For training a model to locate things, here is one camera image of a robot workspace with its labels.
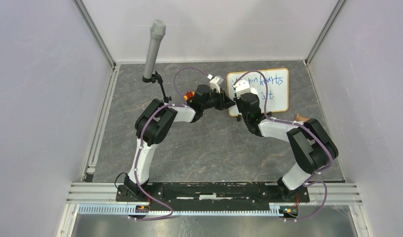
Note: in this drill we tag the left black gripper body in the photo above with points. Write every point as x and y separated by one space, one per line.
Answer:
216 100

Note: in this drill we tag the white whiteboard with wooden frame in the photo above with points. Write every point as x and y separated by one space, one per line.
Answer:
276 94

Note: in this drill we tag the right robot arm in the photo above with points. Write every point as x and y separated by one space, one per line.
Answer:
312 147

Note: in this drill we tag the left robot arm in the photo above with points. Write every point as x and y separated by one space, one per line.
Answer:
152 127

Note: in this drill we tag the colourful toy brick car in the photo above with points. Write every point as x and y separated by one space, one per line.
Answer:
188 95

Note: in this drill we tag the black microphone tripod stand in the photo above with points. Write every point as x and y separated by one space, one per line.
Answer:
157 78

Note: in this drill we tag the curved wooden piece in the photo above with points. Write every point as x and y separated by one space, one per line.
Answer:
301 118

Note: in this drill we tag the grey microphone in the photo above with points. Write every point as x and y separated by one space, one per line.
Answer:
157 33

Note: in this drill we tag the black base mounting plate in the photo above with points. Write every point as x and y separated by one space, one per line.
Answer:
213 196

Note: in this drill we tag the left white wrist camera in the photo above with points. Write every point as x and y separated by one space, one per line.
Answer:
215 82

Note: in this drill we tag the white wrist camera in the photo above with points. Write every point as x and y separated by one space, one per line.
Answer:
241 87
215 82

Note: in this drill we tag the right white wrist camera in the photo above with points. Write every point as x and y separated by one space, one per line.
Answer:
241 87

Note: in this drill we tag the aluminium frame rail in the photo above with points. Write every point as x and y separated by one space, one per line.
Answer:
105 193

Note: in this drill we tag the slotted cable duct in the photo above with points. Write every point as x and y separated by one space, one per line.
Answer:
136 211

